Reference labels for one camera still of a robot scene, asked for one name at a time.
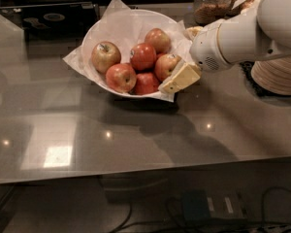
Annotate red apple front left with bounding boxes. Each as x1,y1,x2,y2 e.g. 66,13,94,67
106,63,137,93

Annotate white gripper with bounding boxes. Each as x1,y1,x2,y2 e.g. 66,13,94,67
158,19,232,94

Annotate white paper liner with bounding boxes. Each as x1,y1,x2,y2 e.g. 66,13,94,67
62,0,193,103

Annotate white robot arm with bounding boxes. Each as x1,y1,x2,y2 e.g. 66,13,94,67
159,0,291,94

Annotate front stack of paper plates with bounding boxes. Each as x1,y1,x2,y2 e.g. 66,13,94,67
250,56,291,95

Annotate black tray on counter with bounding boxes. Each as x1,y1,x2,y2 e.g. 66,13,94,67
0,2,99,36

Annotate black cable on floor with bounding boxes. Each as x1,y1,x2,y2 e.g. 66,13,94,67
108,186,291,233

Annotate red apple at back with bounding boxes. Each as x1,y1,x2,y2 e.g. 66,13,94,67
145,28,171,53

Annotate dark red apple front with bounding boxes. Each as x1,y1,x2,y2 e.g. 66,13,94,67
134,73,160,95

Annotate dark box under table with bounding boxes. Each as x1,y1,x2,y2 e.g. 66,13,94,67
181,190,210,221

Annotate glass jar with cereal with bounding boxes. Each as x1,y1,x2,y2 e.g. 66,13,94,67
193,0,232,25

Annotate black rubber mat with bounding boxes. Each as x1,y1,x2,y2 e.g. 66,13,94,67
240,61,282,97

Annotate white bowl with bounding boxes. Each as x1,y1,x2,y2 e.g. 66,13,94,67
81,9,196,99

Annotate yellow-green apple at left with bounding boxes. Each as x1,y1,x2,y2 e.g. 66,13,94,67
91,41,121,74

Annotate red apple centre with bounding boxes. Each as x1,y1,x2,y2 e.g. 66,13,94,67
130,43,156,71

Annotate yellow-red apple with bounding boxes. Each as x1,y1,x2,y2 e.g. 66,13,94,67
154,53,181,82

